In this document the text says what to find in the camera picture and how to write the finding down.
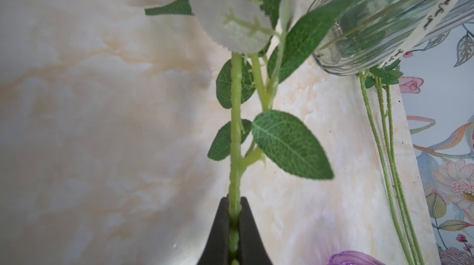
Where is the clear glass vase with twine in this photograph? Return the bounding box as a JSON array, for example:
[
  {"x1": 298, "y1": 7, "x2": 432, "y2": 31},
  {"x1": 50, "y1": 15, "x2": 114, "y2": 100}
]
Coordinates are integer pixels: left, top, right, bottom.
[{"x1": 311, "y1": 0, "x2": 474, "y2": 75}]

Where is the small red rose stem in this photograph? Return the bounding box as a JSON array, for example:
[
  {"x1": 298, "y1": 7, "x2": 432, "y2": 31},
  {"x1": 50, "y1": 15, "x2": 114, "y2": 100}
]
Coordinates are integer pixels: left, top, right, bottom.
[{"x1": 145, "y1": 0, "x2": 350, "y2": 265}]

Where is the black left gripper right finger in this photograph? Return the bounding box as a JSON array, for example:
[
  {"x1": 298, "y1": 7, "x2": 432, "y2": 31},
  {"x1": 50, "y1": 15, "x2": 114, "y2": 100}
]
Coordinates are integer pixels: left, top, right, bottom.
[{"x1": 238, "y1": 197, "x2": 273, "y2": 265}]

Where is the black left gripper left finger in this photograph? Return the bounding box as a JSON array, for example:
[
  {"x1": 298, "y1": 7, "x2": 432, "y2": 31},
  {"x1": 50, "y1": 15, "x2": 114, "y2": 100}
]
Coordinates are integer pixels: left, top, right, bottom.
[{"x1": 197, "y1": 197, "x2": 230, "y2": 265}]

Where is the purple blue glass vase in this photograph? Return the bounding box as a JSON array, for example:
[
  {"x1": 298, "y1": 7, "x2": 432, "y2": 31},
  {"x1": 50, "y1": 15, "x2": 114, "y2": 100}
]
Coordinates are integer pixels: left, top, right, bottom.
[{"x1": 327, "y1": 251, "x2": 385, "y2": 265}]

